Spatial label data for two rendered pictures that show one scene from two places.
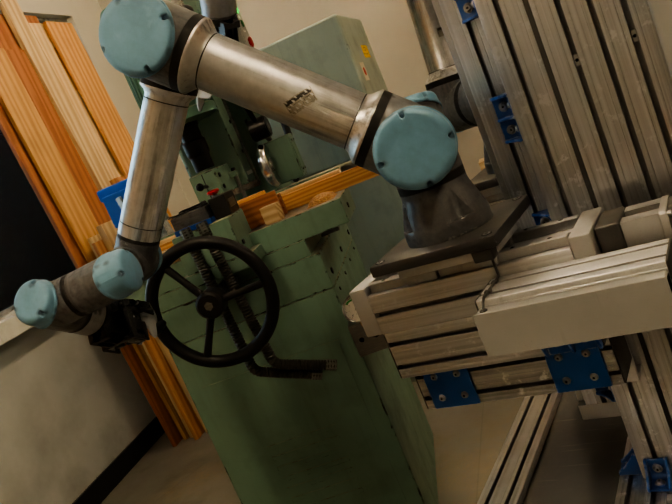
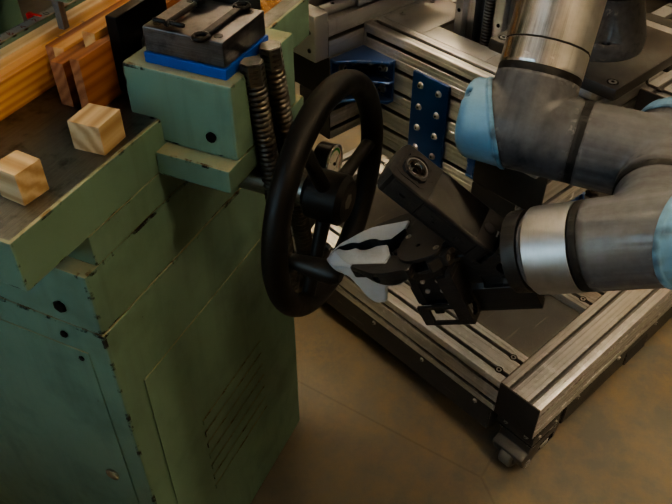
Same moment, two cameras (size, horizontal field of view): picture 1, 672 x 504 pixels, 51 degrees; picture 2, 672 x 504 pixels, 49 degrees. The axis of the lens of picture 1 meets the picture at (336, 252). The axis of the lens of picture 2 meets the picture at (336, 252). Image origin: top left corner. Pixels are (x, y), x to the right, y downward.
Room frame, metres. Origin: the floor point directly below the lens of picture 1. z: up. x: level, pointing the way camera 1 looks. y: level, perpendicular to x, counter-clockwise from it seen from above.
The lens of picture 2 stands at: (1.28, 0.94, 1.32)
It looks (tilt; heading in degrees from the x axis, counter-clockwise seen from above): 41 degrees down; 284
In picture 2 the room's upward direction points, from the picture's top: straight up
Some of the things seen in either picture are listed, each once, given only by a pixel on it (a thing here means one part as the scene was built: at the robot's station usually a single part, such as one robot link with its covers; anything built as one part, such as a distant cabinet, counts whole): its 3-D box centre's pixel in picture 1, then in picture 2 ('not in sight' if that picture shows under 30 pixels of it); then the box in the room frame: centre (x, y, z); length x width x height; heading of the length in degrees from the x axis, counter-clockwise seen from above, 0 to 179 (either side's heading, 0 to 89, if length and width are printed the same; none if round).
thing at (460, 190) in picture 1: (439, 202); (599, 8); (1.16, -0.19, 0.87); 0.15 x 0.15 x 0.10
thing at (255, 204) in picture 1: (233, 221); (148, 41); (1.69, 0.20, 0.93); 0.25 x 0.01 x 0.07; 80
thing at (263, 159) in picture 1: (268, 166); not in sight; (1.89, 0.08, 1.02); 0.12 x 0.03 x 0.12; 170
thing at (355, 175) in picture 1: (266, 211); (122, 18); (1.77, 0.12, 0.92); 0.60 x 0.02 x 0.04; 80
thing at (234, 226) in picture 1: (215, 241); (214, 83); (1.59, 0.25, 0.91); 0.15 x 0.14 x 0.09; 80
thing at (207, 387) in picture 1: (320, 398); (91, 338); (1.91, 0.20, 0.36); 0.58 x 0.45 x 0.71; 170
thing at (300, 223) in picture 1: (232, 250); (157, 102); (1.68, 0.23, 0.87); 0.61 x 0.30 x 0.06; 80
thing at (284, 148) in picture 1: (283, 159); not in sight; (1.94, 0.04, 1.02); 0.09 x 0.07 x 0.12; 80
